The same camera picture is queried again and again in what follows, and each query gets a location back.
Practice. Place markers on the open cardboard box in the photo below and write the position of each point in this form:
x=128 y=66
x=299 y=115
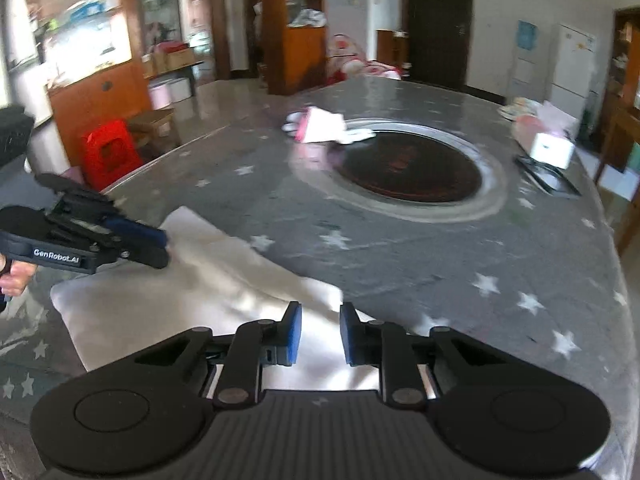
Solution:
x=172 y=57

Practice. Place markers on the pink and white cloth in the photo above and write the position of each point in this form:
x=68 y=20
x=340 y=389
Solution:
x=322 y=125

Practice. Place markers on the flat cardboard box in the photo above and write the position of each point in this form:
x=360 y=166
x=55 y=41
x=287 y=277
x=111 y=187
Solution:
x=152 y=122

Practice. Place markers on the small white box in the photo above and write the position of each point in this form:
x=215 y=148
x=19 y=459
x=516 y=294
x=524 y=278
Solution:
x=552 y=151

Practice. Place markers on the white plastic bin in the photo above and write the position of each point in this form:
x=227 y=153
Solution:
x=175 y=92

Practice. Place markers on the white garment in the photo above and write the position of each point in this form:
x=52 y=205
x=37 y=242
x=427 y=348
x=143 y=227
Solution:
x=200 y=285

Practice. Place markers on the dark wooden door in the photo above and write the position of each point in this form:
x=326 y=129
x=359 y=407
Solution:
x=440 y=25

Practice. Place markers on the floral cloth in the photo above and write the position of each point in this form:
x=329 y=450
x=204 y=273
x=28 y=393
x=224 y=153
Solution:
x=517 y=109

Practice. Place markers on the wooden side table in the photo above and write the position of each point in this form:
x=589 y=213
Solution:
x=625 y=135

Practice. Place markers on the black basket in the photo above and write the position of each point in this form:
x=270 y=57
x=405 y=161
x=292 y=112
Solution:
x=15 y=132

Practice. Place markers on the wooden glass front cabinet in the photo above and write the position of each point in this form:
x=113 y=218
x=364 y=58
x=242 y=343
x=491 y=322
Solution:
x=95 y=100

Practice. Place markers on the wooden display cabinet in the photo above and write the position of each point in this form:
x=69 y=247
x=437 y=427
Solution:
x=300 y=55

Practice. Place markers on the tall wooden shelf unit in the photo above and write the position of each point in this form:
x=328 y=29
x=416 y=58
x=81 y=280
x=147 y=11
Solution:
x=625 y=55

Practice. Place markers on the low wooden shoe cabinet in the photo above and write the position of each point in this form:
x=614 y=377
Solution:
x=390 y=47

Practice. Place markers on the round black cooktop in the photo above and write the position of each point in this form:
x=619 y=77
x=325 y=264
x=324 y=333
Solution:
x=410 y=165

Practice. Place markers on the white water dispenser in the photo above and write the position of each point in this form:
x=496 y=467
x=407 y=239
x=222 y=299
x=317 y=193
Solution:
x=522 y=72

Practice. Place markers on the red plastic stool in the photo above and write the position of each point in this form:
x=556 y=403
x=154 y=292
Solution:
x=110 y=152

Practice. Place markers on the black tray stand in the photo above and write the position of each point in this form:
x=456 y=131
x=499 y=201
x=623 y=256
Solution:
x=550 y=177

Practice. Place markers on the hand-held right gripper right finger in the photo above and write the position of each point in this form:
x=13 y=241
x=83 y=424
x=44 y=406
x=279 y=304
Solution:
x=350 y=332

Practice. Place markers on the person's left hand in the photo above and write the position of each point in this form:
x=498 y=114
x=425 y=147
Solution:
x=17 y=276

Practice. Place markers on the pink cartoon folding seat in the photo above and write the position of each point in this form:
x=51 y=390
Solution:
x=350 y=60

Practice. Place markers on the white refrigerator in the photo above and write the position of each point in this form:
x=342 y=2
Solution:
x=572 y=70

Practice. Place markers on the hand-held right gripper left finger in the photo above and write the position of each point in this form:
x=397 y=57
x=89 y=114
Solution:
x=292 y=335

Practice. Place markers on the blue water bottle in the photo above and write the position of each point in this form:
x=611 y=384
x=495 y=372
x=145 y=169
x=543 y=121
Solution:
x=526 y=35

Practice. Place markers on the pink tissue box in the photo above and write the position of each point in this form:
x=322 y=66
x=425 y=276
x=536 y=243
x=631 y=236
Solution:
x=542 y=120

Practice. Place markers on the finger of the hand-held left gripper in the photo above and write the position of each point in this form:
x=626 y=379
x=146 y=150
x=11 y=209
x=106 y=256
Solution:
x=147 y=257
x=140 y=232

